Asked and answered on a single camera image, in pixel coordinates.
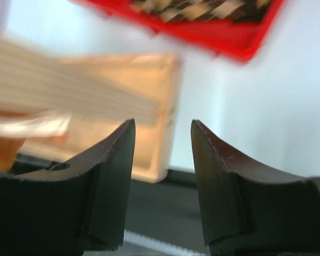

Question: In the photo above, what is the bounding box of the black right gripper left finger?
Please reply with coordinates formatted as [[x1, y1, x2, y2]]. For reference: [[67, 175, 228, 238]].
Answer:
[[0, 119, 135, 255]]

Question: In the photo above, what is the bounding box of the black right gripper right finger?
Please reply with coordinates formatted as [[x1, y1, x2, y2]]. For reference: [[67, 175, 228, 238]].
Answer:
[[191, 120, 320, 255]]

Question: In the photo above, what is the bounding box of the orange and cream sock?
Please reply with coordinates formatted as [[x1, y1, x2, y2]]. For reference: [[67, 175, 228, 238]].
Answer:
[[0, 110, 71, 173]]

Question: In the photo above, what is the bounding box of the wooden rack with tray base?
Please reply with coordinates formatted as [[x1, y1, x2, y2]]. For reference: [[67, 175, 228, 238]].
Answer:
[[0, 38, 181, 183]]

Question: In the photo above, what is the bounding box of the red plastic tray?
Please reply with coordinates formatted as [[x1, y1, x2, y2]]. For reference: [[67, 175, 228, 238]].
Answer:
[[73, 1, 285, 62]]

